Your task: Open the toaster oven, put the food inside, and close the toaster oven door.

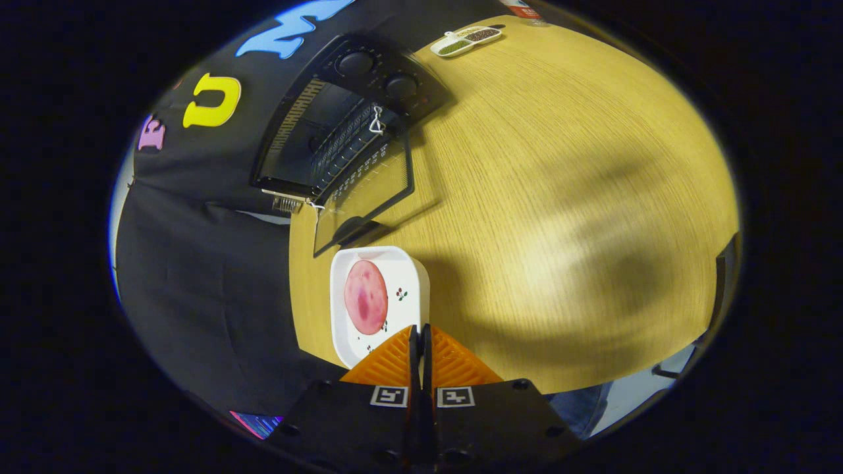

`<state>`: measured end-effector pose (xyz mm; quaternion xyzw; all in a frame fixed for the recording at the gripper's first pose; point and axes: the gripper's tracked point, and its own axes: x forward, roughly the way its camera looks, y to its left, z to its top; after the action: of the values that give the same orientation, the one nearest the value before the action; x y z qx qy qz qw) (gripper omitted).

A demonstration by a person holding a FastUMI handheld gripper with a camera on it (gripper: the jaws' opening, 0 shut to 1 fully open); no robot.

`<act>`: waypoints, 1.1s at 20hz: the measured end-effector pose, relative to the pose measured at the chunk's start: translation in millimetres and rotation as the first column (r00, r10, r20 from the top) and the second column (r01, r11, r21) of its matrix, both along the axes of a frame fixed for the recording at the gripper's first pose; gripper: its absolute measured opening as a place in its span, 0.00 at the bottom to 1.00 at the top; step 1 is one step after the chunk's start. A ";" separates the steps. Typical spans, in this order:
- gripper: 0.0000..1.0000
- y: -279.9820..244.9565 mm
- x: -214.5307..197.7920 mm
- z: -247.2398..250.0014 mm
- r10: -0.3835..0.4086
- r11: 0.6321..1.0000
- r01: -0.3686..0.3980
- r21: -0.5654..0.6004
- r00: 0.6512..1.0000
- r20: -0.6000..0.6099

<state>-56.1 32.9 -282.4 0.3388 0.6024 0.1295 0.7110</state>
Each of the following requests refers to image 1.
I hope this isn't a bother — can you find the white divided bean dish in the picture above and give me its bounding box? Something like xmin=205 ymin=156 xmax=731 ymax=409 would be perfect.
xmin=430 ymin=25 xmax=504 ymax=58

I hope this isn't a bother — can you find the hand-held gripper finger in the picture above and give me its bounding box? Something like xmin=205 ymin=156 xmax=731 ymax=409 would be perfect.
xmin=423 ymin=323 xmax=584 ymax=472
xmin=267 ymin=325 xmax=422 ymax=472

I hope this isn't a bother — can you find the pink ham slice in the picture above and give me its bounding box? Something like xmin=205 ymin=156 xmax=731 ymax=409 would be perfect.
xmin=344 ymin=259 xmax=389 ymax=335

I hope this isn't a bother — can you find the white square plate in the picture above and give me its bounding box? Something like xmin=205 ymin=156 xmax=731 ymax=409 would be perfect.
xmin=329 ymin=246 xmax=431 ymax=369

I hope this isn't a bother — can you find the black toaster oven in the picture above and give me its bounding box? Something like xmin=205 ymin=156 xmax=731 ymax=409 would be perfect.
xmin=249 ymin=33 xmax=452 ymax=259

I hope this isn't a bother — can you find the pink and blue object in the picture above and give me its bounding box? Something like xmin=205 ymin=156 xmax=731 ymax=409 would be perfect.
xmin=231 ymin=411 xmax=284 ymax=439

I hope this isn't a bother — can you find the person's leg in jeans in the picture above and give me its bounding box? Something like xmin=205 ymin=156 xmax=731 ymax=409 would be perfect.
xmin=547 ymin=382 xmax=613 ymax=438

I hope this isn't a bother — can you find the clear plastic water bottle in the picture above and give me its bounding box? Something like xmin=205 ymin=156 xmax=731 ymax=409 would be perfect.
xmin=504 ymin=0 xmax=551 ymax=27

